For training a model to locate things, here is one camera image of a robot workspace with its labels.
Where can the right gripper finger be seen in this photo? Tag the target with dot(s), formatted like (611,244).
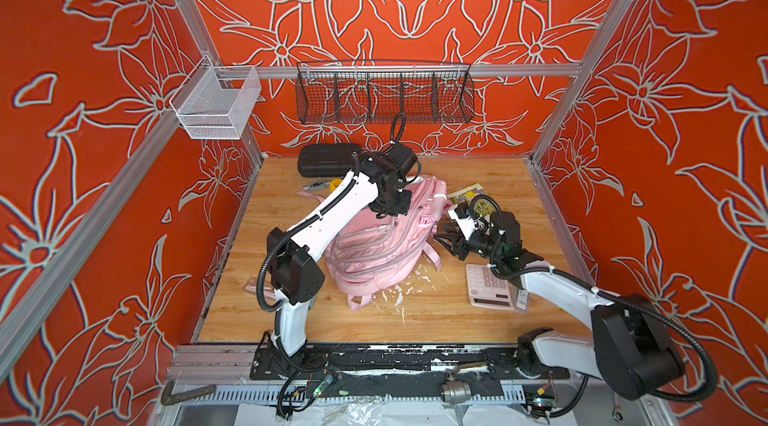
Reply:
(447,241)
(443,223)

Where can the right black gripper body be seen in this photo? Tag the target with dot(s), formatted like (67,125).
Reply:
(481,245)

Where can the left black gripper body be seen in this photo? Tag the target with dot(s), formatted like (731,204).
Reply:
(397,202)

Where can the colourful picture book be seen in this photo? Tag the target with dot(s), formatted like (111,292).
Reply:
(466,195)

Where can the pink student backpack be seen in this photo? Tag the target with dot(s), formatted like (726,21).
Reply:
(372,254)

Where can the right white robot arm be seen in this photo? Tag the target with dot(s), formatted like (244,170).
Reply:
(631,346)

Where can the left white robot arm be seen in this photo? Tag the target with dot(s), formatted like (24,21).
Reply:
(290,278)

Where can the pink desk calculator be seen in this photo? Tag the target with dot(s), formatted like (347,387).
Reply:
(487,291)

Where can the yellow tape roll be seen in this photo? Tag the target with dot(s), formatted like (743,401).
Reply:
(335,184)

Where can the grey metal tool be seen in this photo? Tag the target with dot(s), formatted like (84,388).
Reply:
(316,186)

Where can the black plastic case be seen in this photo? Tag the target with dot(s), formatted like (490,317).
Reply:
(326,160)

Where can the metal pipe fitting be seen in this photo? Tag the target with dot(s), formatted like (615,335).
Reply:
(454,392)

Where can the rusty allen key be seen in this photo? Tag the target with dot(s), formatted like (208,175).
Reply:
(170,397)

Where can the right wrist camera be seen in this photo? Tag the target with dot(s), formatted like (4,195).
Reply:
(465,219)

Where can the black wire wall basket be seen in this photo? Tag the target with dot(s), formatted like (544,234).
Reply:
(361,92)

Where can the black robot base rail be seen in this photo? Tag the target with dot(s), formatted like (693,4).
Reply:
(414,369)

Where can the white wire wall basket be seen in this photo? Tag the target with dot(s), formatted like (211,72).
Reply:
(216,102)

